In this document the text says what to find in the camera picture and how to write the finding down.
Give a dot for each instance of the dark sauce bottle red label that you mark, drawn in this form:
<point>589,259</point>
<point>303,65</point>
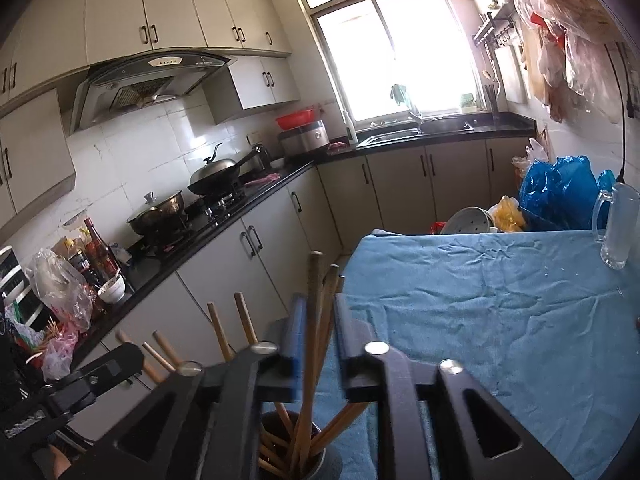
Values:
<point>100,252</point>

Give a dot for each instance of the white perforated steamer plate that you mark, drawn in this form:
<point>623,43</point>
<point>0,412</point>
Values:
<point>467,220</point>

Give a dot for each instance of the pink white plastic bag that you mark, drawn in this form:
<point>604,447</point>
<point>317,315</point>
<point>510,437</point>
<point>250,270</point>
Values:
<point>57,357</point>

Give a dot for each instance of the bundle of chopsticks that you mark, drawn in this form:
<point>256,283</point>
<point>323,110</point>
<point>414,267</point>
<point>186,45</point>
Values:
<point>245,320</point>

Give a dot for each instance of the clear glass mug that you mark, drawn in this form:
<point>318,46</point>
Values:
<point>617,230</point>

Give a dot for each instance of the red plastic basin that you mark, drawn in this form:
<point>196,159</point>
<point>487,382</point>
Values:
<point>295,119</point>

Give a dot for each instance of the green container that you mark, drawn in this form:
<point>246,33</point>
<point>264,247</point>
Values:
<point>467,104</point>

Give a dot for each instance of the light wooden chopstick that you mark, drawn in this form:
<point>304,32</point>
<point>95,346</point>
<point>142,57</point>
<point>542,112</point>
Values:
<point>312,310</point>

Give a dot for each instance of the pink rag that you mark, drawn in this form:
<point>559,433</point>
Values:
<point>262,179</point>

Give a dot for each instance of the steel kitchen sink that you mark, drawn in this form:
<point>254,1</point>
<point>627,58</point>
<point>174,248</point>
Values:
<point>400,135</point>

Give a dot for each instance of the wall holder with dark chopsticks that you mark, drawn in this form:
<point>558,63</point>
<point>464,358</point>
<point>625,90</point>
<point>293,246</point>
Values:
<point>491,102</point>

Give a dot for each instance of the hanging plastic bags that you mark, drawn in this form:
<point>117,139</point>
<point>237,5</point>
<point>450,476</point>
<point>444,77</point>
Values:
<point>565,35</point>

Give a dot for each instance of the person's left hand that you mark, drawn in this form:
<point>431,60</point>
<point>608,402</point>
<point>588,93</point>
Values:
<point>52,465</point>

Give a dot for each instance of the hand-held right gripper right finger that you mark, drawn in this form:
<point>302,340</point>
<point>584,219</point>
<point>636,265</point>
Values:
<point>345,350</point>

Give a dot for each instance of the white upper kitchen cabinets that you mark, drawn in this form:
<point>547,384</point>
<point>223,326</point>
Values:
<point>115,10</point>

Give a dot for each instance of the grey range hood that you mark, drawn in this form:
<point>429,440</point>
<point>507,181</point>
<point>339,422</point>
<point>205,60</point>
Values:
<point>150,75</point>

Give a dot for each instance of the black kitchen countertop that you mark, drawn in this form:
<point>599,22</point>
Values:
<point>300,169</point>

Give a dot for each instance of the kitchen window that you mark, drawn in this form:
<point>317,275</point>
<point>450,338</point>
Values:
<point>400,35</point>

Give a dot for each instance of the blue plastic bag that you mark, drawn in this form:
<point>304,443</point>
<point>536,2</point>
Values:
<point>555,190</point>

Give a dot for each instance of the black perforated chopstick holder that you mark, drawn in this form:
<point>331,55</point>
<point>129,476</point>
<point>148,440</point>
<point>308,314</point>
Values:
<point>331,465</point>

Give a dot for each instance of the white lower kitchen cabinets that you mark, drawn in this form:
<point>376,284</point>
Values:
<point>450,180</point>

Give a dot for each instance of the white black striped box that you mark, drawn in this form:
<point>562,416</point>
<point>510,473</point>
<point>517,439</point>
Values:
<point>15,285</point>

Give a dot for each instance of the steel pot with lid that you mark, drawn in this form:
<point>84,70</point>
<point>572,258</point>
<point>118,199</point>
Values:
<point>160,210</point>

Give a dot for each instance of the yellow plastic bag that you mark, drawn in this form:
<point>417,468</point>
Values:
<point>510,215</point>

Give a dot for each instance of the steel rice cooker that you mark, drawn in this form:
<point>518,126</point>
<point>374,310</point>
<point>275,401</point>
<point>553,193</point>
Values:
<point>302,141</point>

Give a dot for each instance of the white hanging cutting board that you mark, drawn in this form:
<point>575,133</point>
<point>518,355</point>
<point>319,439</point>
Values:
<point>512,77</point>

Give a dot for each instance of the metal wall rack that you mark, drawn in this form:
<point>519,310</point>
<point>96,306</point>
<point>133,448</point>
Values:
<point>495,22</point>

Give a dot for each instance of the white bowl with spoon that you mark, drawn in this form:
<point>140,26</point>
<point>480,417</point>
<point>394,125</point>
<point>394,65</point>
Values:
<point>112,291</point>

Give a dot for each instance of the black gas stove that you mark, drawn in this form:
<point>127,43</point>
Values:
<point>220,206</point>

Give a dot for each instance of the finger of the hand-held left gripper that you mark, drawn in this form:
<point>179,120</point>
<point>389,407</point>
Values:
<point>105,370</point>

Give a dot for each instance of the clear plastic bag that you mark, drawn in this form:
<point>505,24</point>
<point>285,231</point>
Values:
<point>60,290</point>

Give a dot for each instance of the metal faucet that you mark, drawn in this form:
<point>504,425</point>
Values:
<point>415,112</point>

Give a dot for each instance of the black wok with lid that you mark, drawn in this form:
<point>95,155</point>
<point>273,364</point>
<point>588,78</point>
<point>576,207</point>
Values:
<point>215,175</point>

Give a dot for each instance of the white kitchen cabinets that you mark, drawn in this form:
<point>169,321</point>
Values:
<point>450,180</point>
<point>115,10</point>

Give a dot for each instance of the blue towel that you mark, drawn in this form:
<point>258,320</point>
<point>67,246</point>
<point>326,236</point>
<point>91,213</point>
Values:
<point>475,310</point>

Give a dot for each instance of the white dish soap bottle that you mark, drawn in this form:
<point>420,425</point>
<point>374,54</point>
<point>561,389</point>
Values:
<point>351,132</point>

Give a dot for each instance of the green glove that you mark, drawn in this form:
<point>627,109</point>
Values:
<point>400,94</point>

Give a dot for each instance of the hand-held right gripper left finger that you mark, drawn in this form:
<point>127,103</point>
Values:
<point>299,340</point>

